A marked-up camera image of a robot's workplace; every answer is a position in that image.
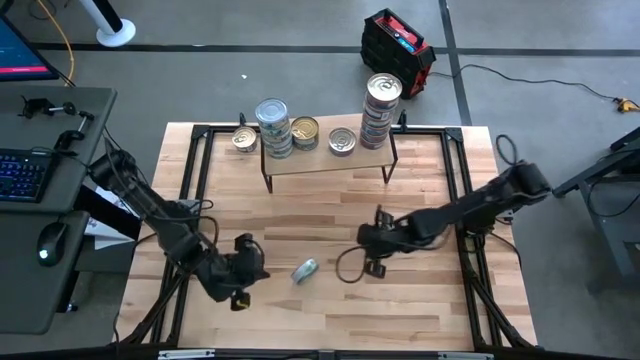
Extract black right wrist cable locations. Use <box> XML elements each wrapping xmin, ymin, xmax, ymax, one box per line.
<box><xmin>333</xmin><ymin>203</ymin><xmax>451</xmax><ymax>285</ymax></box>

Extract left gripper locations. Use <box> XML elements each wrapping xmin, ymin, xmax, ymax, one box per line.
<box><xmin>211</xmin><ymin>248</ymin><xmax>272</xmax><ymax>302</ymax></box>

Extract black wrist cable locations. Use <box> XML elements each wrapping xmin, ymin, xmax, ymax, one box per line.
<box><xmin>233</xmin><ymin>232</ymin><xmax>265</xmax><ymax>266</ymax></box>
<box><xmin>333</xmin><ymin>203</ymin><xmax>451</xmax><ymax>285</ymax></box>

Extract white paper sheets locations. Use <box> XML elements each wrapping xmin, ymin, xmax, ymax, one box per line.
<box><xmin>82</xmin><ymin>182</ymin><xmax>144</xmax><ymax>251</ymax></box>

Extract black table frame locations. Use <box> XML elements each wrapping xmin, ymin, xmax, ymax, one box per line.
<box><xmin>117</xmin><ymin>112</ymin><xmax>539</xmax><ymax>360</ymax></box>

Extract dark grey side table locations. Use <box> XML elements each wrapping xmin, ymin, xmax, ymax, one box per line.
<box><xmin>549</xmin><ymin>124</ymin><xmax>640</xmax><ymax>294</ymax></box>

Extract yellow cable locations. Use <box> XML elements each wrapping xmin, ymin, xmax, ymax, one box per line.
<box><xmin>35</xmin><ymin>0</ymin><xmax>76</xmax><ymax>86</ymax></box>

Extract black left forearm cable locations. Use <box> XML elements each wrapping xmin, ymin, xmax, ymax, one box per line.
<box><xmin>192</xmin><ymin>198</ymin><xmax>222</xmax><ymax>249</ymax></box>

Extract black floor cable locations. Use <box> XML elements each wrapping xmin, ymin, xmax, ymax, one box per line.
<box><xmin>429</xmin><ymin>62</ymin><xmax>621</xmax><ymax>104</ymax></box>

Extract computer monitor blue screen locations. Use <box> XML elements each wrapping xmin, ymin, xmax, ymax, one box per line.
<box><xmin>0</xmin><ymin>13</ymin><xmax>60</xmax><ymax>84</ymax></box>

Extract black flat plate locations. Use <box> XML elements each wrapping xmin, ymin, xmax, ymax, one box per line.
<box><xmin>74</xmin><ymin>184</ymin><xmax>144</xmax><ymax>241</ymax></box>

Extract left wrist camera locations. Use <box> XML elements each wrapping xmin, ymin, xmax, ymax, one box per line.
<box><xmin>229</xmin><ymin>292</ymin><xmax>252</xmax><ymax>313</ymax></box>

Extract black desk clamp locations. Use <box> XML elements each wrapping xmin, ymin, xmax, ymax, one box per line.
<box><xmin>52</xmin><ymin>109</ymin><xmax>96</xmax><ymax>154</ymax></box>
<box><xmin>18</xmin><ymin>95</ymin><xmax>79</xmax><ymax>120</ymax></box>

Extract wooden shelf black legs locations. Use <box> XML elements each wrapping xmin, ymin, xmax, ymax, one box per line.
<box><xmin>259</xmin><ymin>112</ymin><xmax>400</xmax><ymax>195</ymax></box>

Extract backlit keyboard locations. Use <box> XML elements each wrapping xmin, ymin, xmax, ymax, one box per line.
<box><xmin>0</xmin><ymin>147</ymin><xmax>57</xmax><ymax>204</ymax></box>

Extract black floor tape strip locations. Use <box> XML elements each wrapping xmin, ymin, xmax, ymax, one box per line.
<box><xmin>438</xmin><ymin>0</ymin><xmax>474</xmax><ymax>126</ymax></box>
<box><xmin>29</xmin><ymin>42</ymin><xmax>640</xmax><ymax>57</ymax></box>

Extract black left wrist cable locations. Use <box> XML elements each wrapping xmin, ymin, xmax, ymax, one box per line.
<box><xmin>233</xmin><ymin>232</ymin><xmax>265</xmax><ymax>266</ymax></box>

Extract black right shoulder cable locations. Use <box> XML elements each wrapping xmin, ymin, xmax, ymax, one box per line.
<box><xmin>494</xmin><ymin>133</ymin><xmax>520</xmax><ymax>167</ymax></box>

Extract dark grey desk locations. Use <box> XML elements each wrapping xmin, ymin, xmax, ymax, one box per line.
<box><xmin>0</xmin><ymin>85</ymin><xmax>119</xmax><ymax>335</ymax></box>

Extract red black tool case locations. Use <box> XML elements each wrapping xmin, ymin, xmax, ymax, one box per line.
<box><xmin>359</xmin><ymin>7</ymin><xmax>437</xmax><ymax>100</ymax></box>

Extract black computer mouse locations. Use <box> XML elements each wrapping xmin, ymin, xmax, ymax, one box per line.
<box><xmin>35</xmin><ymin>221</ymin><xmax>69</xmax><ymax>268</ymax></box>

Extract pale gold lid can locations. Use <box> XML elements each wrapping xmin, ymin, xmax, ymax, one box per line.
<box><xmin>363</xmin><ymin>107</ymin><xmax>401</xmax><ymax>121</ymax></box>
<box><xmin>365</xmin><ymin>72</ymin><xmax>404</xmax><ymax>112</ymax></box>

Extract white round floor stand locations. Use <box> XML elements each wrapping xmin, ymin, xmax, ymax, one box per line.
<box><xmin>79</xmin><ymin>0</ymin><xmax>137</xmax><ymax>49</ymax></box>

